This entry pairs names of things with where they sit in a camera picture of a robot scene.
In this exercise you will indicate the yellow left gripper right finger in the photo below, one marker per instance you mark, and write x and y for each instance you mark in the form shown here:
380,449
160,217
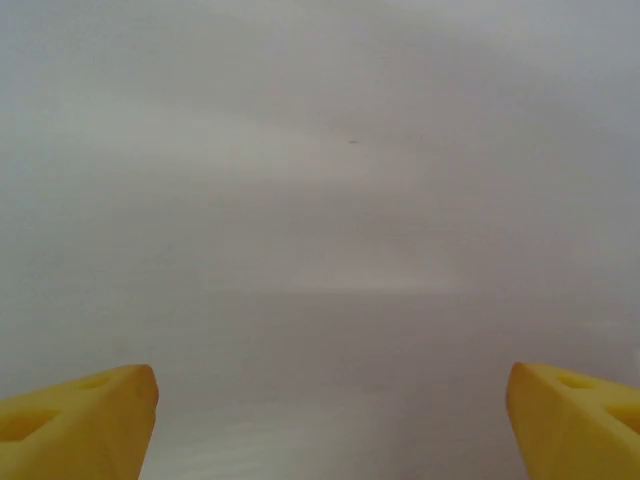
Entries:
560,435

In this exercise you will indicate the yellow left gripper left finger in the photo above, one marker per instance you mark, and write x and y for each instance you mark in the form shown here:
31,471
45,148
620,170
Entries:
100,435

